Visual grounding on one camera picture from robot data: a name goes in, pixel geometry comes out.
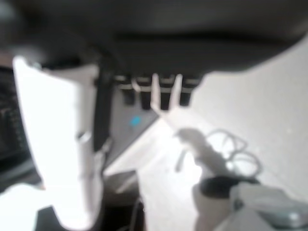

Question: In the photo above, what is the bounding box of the dark right robot hand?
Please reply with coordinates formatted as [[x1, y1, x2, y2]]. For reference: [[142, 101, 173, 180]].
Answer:
[[0, 0, 308, 110]]

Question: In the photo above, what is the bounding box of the gray panel with blue sticker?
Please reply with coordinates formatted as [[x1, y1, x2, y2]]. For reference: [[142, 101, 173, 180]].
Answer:
[[95, 72, 161, 167]]

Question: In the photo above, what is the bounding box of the white robot body shell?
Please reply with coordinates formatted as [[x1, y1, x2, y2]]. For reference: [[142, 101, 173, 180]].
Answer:
[[0, 56, 106, 231]]

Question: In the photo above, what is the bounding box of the dark box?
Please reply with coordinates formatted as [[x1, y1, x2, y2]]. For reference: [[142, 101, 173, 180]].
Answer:
[[102, 169, 146, 231]]

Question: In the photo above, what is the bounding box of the dark mesh laundry basket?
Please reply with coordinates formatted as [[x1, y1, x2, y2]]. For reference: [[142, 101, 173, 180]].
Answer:
[[0, 64, 43, 186]]

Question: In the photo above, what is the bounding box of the gray robot foot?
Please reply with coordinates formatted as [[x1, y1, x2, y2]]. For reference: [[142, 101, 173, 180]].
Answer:
[[192, 177, 308, 231]]

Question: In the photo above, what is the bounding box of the thin looped floor cable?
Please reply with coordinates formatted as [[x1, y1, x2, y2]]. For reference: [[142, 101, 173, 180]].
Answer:
[[205, 128, 264, 180]]

